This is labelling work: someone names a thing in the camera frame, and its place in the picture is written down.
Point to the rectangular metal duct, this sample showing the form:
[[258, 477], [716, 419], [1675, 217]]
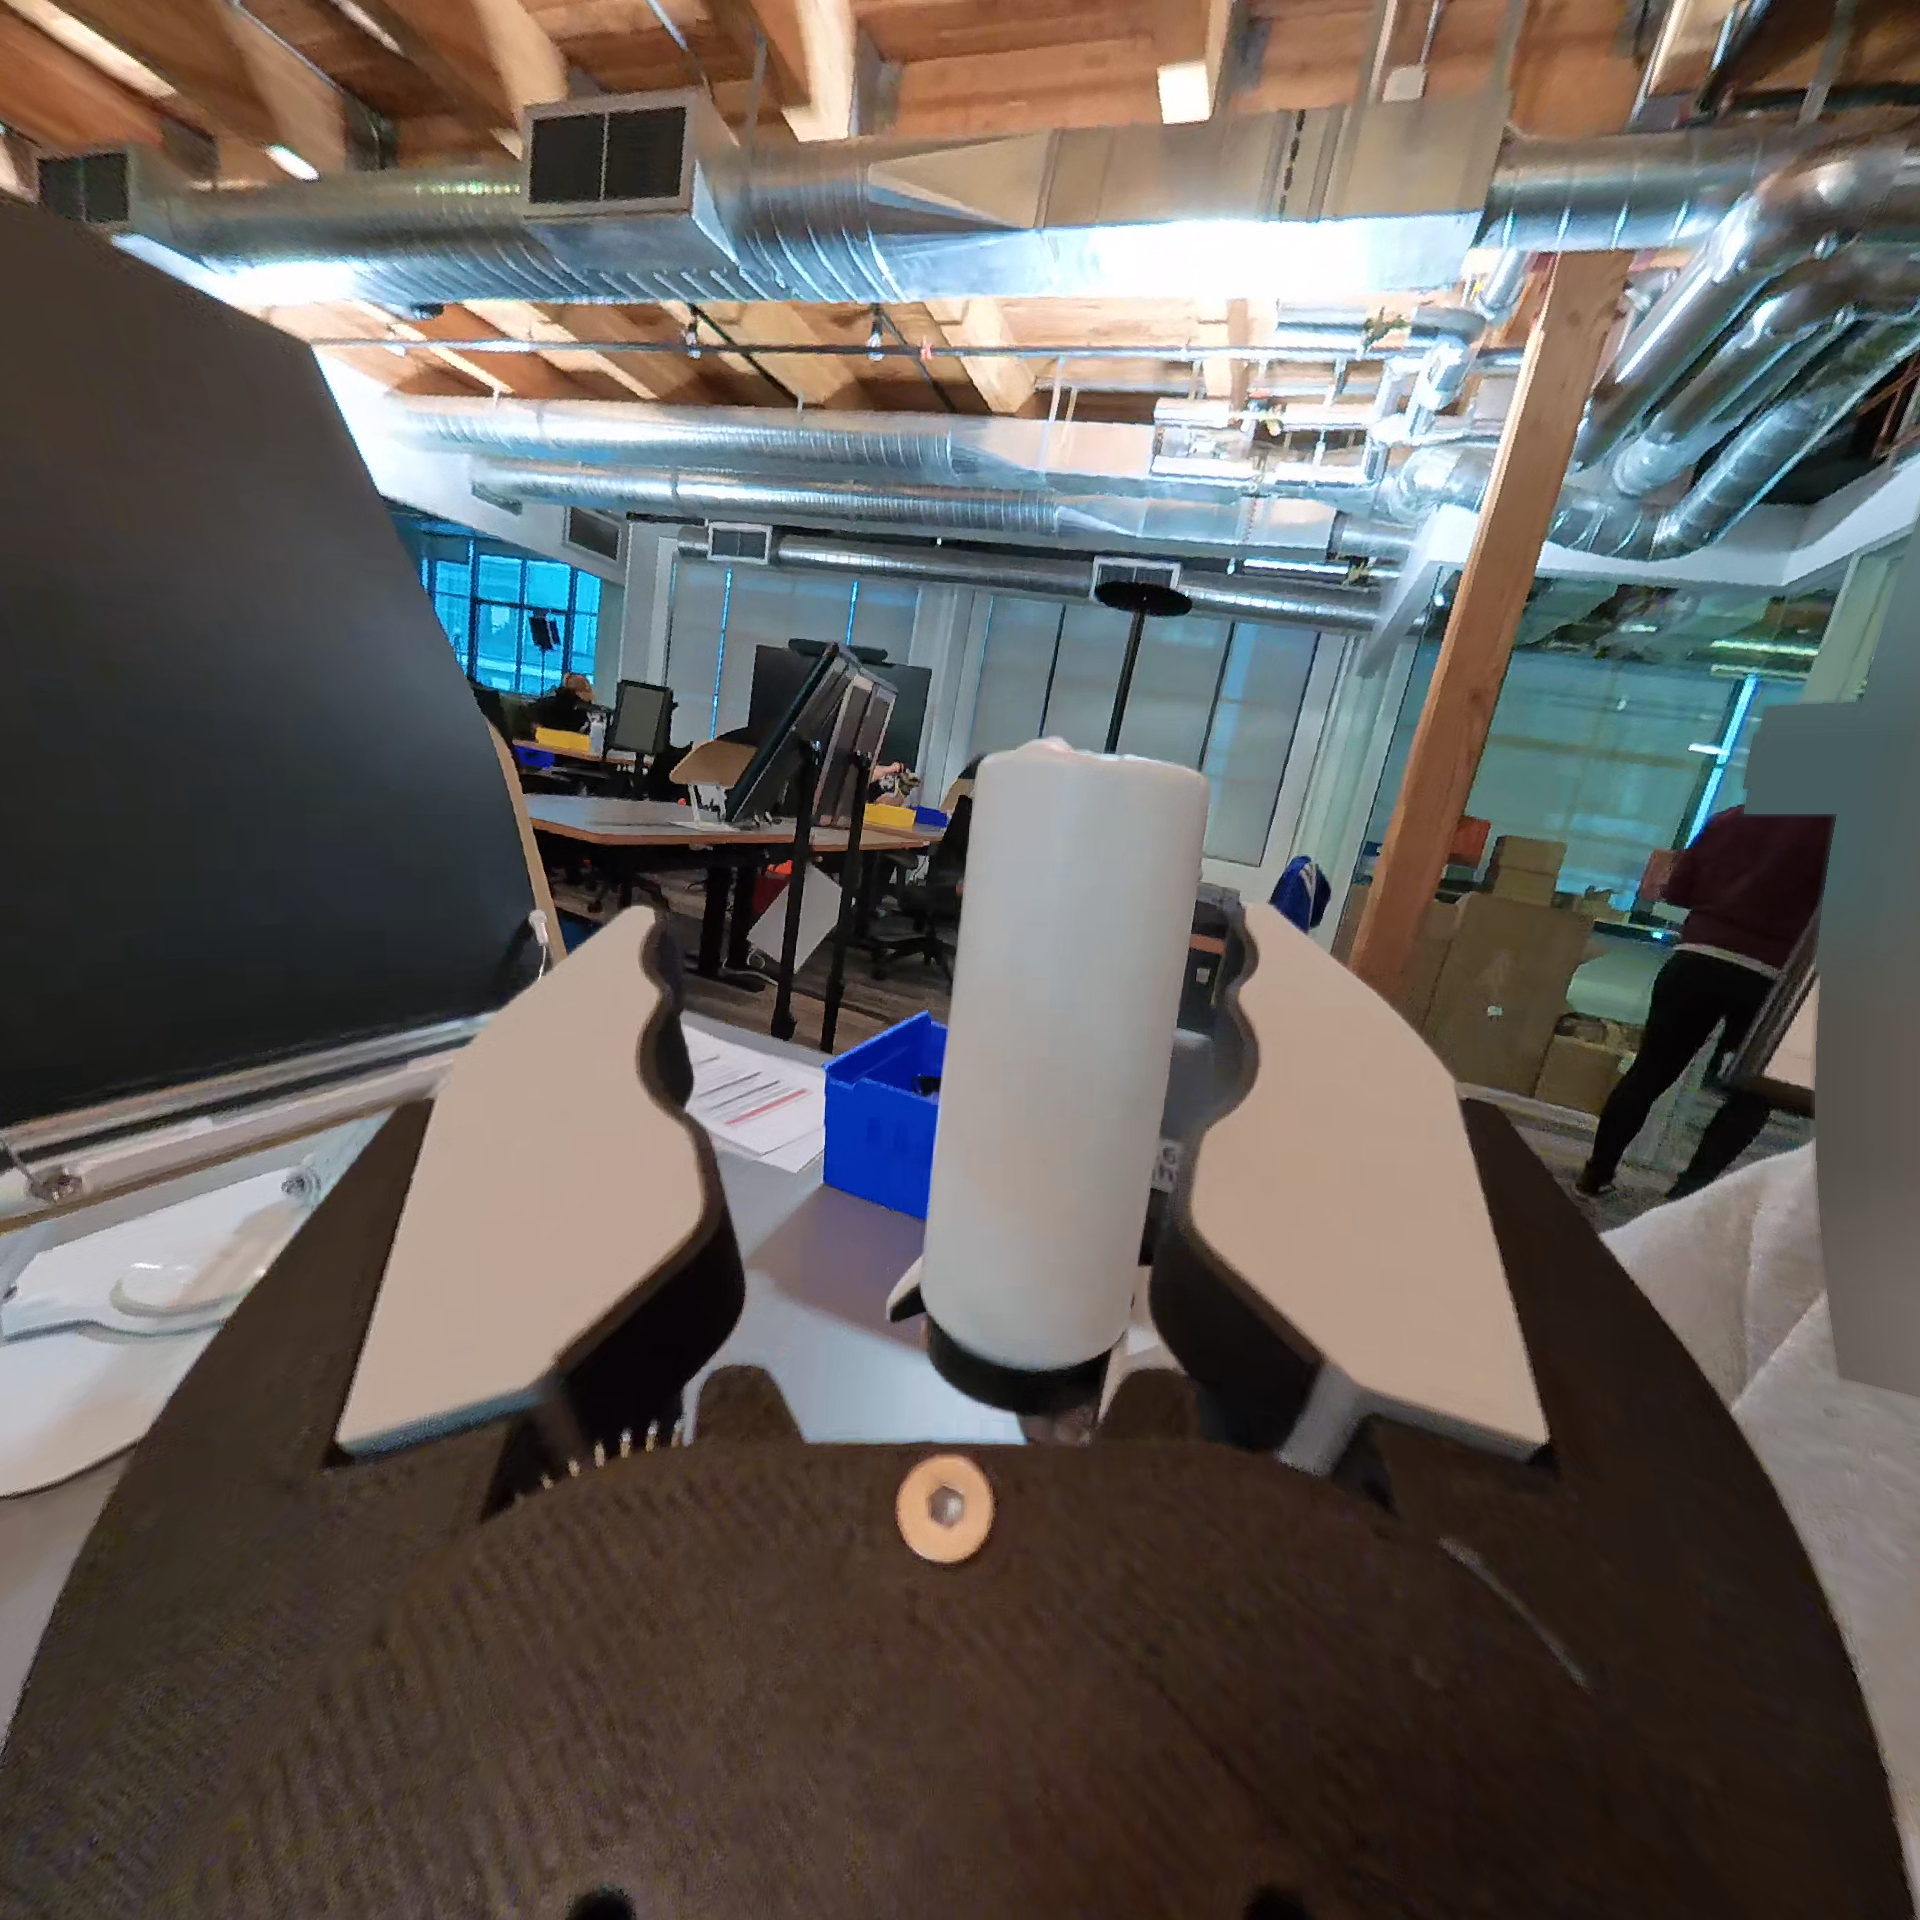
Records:
[[1200, 181]]

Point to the blue white jacket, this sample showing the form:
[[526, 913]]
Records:
[[1307, 892]]

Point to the black floor lamp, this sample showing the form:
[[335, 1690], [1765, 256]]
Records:
[[1142, 596]]

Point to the printed instruction sheet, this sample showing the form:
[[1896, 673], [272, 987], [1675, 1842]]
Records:
[[751, 1103]]

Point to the silver pipe bundle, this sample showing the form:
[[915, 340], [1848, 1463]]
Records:
[[1724, 375]]

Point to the black office chair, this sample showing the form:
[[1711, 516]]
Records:
[[915, 915]]

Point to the black computer monitor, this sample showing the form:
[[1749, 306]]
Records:
[[788, 733], [875, 720]]

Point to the blue plastic bin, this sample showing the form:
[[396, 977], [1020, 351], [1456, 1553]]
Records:
[[878, 1140]]

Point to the long silver spiral duct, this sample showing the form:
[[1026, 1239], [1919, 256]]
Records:
[[901, 450]]

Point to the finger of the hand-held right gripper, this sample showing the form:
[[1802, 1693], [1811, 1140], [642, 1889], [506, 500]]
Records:
[[911, 1298], [1120, 1372]]

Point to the person's grey hoodie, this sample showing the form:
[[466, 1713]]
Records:
[[1800, 1499]]

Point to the white bottle with black lid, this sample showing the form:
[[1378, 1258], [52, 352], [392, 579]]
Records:
[[1050, 1049]]

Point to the wooden post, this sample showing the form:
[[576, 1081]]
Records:
[[1471, 675]]

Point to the beige curved board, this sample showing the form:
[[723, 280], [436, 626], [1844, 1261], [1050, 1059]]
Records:
[[534, 839]]

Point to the large black desk monitor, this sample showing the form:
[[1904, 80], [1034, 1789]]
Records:
[[226, 675]]

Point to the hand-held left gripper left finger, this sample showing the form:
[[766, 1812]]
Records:
[[524, 1201]]

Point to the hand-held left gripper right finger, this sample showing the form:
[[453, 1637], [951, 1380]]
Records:
[[1366, 1229]]

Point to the small black monitor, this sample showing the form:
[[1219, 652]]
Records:
[[639, 720]]

